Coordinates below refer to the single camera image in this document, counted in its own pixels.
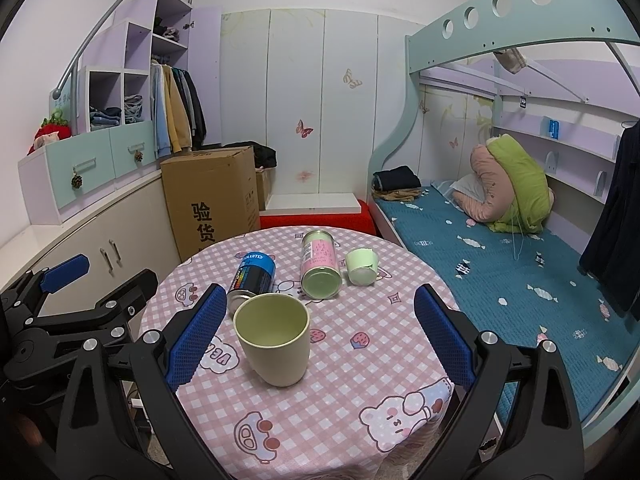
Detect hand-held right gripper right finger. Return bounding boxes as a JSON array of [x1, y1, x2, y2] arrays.
[[413, 283, 602, 480]]

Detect beige hanging cloth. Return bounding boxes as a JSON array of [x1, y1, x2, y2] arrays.
[[493, 47, 529, 75]]

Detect teal drawer unit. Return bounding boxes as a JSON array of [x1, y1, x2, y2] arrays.
[[18, 119, 162, 226]]

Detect yellow hanging jacket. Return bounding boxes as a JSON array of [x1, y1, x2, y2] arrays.
[[162, 64, 194, 154]]

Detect folded clothes pile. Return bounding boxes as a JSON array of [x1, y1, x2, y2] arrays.
[[152, 17, 181, 44]]

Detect light blue hanging shirt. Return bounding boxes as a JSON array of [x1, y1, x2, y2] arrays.
[[149, 62, 174, 159]]

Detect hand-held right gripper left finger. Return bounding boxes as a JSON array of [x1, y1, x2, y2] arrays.
[[44, 283, 229, 480]]

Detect beige folded clothes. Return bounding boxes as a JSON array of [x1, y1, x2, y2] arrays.
[[372, 187, 424, 204]]

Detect blue spray can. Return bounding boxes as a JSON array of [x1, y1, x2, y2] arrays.
[[226, 251, 277, 317]]

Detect teal candy-print bedsheet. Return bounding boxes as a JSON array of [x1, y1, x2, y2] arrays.
[[375, 184, 637, 427]]

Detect black bag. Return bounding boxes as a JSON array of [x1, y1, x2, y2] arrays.
[[234, 140, 278, 170]]

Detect small green paper cup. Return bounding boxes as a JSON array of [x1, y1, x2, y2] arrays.
[[345, 248, 380, 286]]

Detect red strawberry plush toy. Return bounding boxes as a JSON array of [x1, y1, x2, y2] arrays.
[[27, 112, 73, 155]]

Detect dark hanging garment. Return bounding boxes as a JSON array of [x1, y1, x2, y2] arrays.
[[578, 121, 640, 322]]

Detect dark folded clothes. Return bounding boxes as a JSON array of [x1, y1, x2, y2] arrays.
[[372, 165, 422, 192]]

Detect white and purple wall shelf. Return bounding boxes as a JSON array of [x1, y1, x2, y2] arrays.
[[492, 94, 632, 202]]

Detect teal bunk bed frame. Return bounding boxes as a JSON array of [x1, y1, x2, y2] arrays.
[[368, 0, 640, 453]]

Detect large cardboard box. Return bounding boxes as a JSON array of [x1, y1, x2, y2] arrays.
[[160, 145, 261, 264]]

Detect purple stepped shelf unit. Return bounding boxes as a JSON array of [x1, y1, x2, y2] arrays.
[[75, 0, 224, 157]]

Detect beige low cabinet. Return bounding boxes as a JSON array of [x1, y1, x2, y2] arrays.
[[0, 174, 182, 322]]

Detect pink and green canister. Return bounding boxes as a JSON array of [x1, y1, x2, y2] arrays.
[[299, 229, 343, 301]]

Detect grey metal handrail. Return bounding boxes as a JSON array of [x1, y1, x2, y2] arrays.
[[54, 0, 202, 97]]

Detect red cloth-covered bench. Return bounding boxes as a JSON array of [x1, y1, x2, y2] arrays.
[[258, 199, 377, 237]]

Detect small cardboard box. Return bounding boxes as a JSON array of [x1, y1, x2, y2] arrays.
[[255, 167, 274, 212]]

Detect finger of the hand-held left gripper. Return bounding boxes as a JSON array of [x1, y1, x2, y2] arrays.
[[0, 254, 91, 332], [29, 268, 160, 357]]

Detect light green box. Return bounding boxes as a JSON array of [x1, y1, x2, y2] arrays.
[[48, 87, 76, 122]]

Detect round table, pink checked cloth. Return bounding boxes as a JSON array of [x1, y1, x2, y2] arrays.
[[137, 226, 461, 480]]

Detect white board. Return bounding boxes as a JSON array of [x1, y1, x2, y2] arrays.
[[264, 192, 362, 214]]

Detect green duvet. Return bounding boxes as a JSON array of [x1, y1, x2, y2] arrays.
[[487, 133, 554, 234]]

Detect pink long pillow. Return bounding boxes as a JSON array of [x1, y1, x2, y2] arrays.
[[455, 142, 517, 224]]

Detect cream plastic cup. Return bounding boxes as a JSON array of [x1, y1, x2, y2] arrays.
[[233, 294, 312, 388]]

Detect dark hanging jacket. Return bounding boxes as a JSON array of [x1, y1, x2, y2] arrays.
[[179, 67, 207, 149]]

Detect white pillow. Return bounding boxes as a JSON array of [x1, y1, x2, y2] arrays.
[[448, 173, 489, 206]]

